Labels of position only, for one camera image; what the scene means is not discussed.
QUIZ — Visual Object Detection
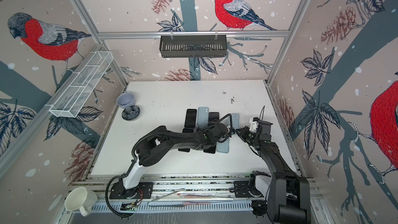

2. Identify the black uncased phone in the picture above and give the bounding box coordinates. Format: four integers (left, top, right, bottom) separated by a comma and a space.
184, 109, 197, 129
203, 147, 216, 154
208, 112, 219, 126

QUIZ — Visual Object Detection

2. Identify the black phone from case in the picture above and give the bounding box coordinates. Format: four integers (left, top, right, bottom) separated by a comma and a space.
178, 128, 194, 152

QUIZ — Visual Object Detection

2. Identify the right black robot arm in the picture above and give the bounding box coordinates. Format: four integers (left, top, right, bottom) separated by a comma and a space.
235, 120, 312, 224

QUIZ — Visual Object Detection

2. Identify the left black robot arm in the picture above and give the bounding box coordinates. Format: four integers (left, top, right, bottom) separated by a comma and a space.
105, 114, 235, 219

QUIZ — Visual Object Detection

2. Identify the dark grey flower dish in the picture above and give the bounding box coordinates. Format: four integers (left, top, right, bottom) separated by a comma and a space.
122, 105, 141, 121

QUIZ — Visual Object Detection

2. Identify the lavender bowl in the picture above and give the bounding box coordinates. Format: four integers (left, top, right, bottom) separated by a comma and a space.
116, 92, 135, 109

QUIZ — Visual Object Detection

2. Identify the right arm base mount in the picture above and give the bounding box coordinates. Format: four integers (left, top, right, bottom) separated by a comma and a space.
229, 180, 272, 199

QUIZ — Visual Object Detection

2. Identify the aluminium front rail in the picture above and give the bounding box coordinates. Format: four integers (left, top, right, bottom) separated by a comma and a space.
70, 173, 264, 214

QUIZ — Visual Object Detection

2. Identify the black wire wall basket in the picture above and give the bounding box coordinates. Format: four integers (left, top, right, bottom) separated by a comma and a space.
159, 35, 228, 58

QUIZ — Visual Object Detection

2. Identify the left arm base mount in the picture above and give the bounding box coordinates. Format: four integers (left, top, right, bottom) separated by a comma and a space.
109, 181, 153, 200

